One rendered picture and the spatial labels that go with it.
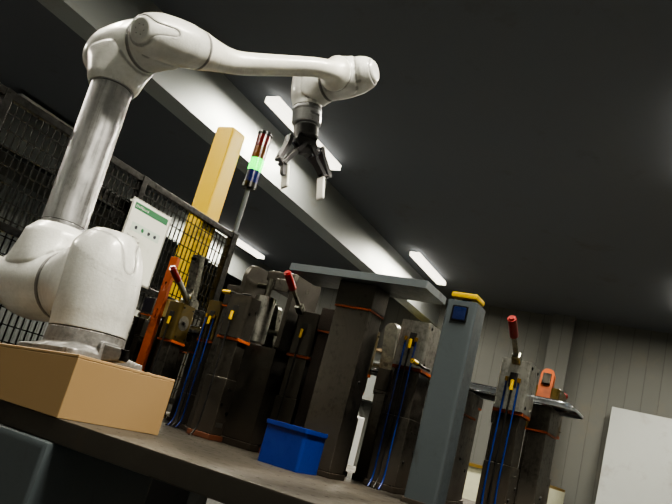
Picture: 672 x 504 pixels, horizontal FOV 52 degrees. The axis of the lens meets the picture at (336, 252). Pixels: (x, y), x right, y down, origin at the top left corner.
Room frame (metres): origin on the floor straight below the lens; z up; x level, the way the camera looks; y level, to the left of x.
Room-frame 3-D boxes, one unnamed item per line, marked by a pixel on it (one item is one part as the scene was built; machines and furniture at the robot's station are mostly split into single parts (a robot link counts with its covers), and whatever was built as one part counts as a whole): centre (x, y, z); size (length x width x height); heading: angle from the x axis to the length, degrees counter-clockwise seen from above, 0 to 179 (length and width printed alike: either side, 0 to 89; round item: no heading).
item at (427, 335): (1.71, -0.26, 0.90); 0.13 x 0.08 x 0.41; 149
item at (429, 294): (1.63, -0.09, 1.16); 0.37 x 0.14 x 0.02; 59
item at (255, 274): (1.91, 0.12, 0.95); 0.18 x 0.13 x 0.49; 59
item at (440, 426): (1.49, -0.31, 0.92); 0.08 x 0.08 x 0.44; 59
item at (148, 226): (2.65, 0.75, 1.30); 0.23 x 0.02 x 0.31; 149
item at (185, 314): (2.12, 0.42, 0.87); 0.10 x 0.07 x 0.35; 149
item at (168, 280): (2.20, 0.50, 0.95); 0.03 x 0.01 x 0.50; 59
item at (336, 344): (1.63, -0.09, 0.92); 0.10 x 0.08 x 0.45; 59
